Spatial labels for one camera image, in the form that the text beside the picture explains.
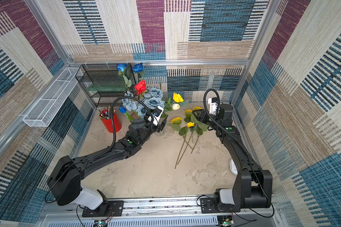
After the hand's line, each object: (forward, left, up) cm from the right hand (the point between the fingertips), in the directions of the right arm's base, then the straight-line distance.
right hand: (196, 114), depth 81 cm
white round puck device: (-22, -21, -22) cm, 38 cm away
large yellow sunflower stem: (+5, +6, -23) cm, 25 cm away
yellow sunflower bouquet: (+9, -6, -24) cm, 26 cm away
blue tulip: (0, +40, +5) cm, 40 cm away
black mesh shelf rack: (+34, +63, -3) cm, 72 cm away
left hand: (-2, +19, +5) cm, 20 cm away
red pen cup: (+8, +58, -10) cm, 59 cm away
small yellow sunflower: (+6, +10, +7) cm, 14 cm away
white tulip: (-1, +12, +7) cm, 14 cm away
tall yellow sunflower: (+8, +1, -21) cm, 22 cm away
